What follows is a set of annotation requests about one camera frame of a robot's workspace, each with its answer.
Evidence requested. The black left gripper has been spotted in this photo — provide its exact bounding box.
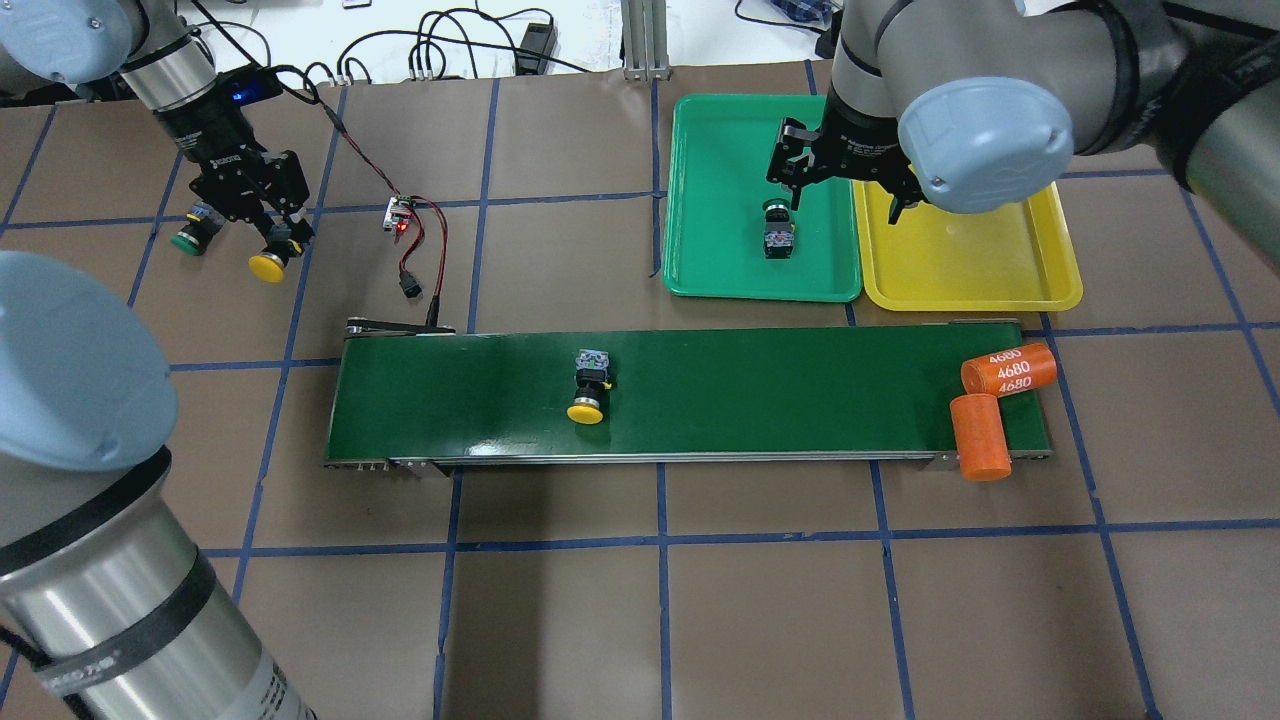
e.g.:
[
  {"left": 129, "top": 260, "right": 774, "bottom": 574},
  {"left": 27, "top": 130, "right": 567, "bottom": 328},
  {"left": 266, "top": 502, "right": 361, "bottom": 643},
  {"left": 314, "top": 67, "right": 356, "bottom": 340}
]
[{"left": 154, "top": 67, "right": 315, "bottom": 246}]

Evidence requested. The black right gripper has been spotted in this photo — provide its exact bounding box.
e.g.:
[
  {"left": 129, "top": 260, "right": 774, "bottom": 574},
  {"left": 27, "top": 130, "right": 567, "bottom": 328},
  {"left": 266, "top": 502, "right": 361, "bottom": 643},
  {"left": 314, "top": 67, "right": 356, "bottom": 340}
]
[{"left": 767, "top": 95, "right": 925, "bottom": 225}]

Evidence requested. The green mushroom push button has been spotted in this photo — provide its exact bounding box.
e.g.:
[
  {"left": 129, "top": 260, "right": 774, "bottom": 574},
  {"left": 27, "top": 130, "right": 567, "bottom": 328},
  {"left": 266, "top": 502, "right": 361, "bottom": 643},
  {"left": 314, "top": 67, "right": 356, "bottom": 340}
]
[{"left": 762, "top": 199, "right": 796, "bottom": 260}]

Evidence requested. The orange cylinder with 4680 print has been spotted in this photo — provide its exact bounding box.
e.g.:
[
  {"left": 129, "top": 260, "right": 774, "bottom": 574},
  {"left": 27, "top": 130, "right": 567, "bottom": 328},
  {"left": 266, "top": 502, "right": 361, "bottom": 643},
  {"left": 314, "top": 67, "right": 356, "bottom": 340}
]
[{"left": 960, "top": 342, "right": 1059, "bottom": 398}]

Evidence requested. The plain orange cylinder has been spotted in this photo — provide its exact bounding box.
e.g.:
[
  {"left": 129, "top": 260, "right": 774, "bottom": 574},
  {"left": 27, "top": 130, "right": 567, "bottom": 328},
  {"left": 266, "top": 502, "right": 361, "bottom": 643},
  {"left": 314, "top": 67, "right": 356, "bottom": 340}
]
[{"left": 948, "top": 393, "right": 1012, "bottom": 482}]

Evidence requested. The yellow mushroom push button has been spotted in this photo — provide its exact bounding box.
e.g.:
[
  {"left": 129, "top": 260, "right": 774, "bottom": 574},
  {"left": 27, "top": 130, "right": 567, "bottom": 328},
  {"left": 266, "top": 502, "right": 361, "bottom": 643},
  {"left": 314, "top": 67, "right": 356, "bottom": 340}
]
[{"left": 566, "top": 348, "right": 613, "bottom": 425}]

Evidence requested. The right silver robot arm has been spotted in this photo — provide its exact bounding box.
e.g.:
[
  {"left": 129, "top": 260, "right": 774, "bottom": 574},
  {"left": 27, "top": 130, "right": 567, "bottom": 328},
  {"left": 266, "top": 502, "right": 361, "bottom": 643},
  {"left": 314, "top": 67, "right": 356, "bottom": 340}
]
[{"left": 765, "top": 1, "right": 1277, "bottom": 234}]

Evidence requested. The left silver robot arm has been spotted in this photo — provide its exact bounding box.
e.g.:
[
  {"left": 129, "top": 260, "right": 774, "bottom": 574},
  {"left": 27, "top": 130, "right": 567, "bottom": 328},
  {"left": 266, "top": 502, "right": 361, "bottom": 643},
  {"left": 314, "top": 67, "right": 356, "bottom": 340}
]
[{"left": 3, "top": 1, "right": 314, "bottom": 719}]

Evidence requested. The small motor controller board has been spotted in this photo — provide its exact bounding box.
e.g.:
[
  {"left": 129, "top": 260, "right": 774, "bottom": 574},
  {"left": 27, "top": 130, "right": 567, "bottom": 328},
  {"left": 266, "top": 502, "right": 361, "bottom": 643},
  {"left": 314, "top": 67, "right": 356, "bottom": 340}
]
[{"left": 381, "top": 193, "right": 416, "bottom": 234}]

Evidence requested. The green plastic tray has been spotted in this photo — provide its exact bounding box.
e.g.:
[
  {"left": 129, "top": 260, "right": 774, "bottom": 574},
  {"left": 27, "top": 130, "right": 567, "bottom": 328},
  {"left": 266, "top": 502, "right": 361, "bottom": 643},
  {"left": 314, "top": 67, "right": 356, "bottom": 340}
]
[{"left": 662, "top": 94, "right": 863, "bottom": 304}]

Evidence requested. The yellow plastic tray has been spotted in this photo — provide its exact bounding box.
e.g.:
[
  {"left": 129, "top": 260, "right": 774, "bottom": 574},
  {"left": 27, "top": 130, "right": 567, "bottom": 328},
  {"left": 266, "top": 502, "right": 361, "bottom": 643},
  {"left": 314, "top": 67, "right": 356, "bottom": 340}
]
[{"left": 851, "top": 181, "right": 1084, "bottom": 313}]

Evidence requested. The green conveyor belt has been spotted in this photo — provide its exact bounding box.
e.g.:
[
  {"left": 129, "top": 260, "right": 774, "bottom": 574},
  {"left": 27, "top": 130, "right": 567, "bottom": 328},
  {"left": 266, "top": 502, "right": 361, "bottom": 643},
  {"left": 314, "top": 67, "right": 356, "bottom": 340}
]
[{"left": 324, "top": 322, "right": 1024, "bottom": 469}]

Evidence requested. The black power adapter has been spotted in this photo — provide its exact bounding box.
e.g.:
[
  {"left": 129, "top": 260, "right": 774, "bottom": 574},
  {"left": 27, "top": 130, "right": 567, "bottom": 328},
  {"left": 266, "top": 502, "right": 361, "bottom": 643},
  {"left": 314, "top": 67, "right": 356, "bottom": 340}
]
[{"left": 515, "top": 22, "right": 557, "bottom": 76}]

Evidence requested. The red black power cable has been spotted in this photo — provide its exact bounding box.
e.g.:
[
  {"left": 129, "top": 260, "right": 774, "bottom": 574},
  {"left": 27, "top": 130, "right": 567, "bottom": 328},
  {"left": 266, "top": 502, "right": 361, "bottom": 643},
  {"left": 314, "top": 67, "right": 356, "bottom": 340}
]
[{"left": 300, "top": 70, "right": 451, "bottom": 331}]

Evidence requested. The aluminium frame post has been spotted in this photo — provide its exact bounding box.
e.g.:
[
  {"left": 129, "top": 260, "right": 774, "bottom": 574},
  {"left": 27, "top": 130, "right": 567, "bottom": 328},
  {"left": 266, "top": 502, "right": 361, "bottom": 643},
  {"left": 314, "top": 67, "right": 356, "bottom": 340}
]
[{"left": 620, "top": 0, "right": 672, "bottom": 82}]

